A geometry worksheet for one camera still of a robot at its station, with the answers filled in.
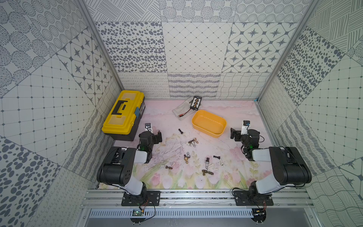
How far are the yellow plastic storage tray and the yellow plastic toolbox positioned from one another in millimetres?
410

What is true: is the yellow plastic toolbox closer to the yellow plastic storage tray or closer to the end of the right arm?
the yellow plastic storage tray

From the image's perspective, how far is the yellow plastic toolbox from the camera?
0.85m

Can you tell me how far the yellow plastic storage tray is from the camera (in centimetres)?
97
